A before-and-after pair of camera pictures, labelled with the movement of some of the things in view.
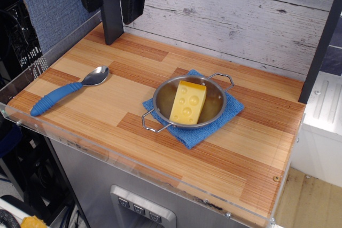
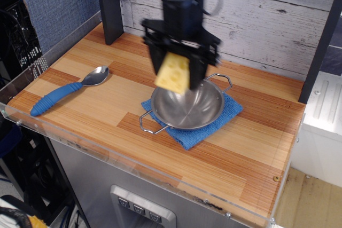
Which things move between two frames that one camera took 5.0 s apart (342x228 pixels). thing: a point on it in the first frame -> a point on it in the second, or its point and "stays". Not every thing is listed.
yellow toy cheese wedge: x=188 y=103 -> x=175 y=73
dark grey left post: x=111 y=12 stays
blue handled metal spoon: x=96 y=76 stays
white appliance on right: x=318 y=150 stays
